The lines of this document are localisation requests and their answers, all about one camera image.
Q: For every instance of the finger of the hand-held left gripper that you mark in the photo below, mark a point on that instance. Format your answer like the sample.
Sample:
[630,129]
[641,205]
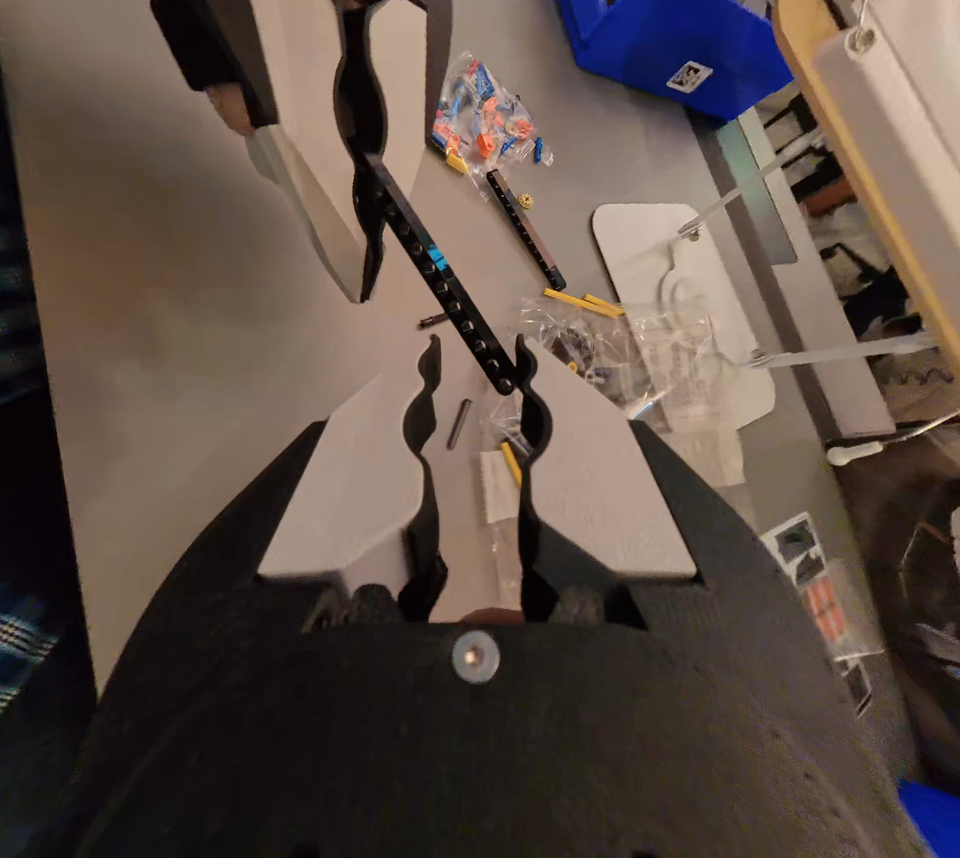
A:
[405,71]
[315,161]

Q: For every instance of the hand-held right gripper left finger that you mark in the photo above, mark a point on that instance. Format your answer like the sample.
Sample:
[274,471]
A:
[352,498]

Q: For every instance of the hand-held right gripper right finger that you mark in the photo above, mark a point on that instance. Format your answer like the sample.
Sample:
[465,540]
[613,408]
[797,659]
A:
[600,498]

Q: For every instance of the bag of colourful lego pieces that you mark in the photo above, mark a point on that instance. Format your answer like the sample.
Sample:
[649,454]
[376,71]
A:
[480,116]

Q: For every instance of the dark grey lego axle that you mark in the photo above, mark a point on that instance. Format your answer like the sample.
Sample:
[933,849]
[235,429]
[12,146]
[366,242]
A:
[459,423]

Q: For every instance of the clear bag of lego parts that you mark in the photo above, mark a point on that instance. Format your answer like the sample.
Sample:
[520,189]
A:
[660,363]

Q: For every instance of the yellow lego axle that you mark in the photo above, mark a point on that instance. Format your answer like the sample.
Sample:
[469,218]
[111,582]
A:
[606,305]
[570,298]

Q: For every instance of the lego set box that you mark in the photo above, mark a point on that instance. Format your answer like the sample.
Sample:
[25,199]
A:
[799,551]

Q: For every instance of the clear bag white label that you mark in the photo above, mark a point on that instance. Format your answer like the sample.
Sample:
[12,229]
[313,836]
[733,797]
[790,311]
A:
[499,498]

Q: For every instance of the white stand base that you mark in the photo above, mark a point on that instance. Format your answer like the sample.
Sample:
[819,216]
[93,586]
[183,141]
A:
[637,251]

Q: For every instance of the blue plastic bin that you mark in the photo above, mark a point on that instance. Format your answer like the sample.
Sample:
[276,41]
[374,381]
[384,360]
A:
[934,824]
[675,33]

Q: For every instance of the person's plaid shirt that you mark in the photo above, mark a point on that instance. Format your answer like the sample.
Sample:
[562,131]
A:
[22,633]

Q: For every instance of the wooden stand board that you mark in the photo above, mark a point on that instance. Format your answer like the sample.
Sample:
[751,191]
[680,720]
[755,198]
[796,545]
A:
[825,146]

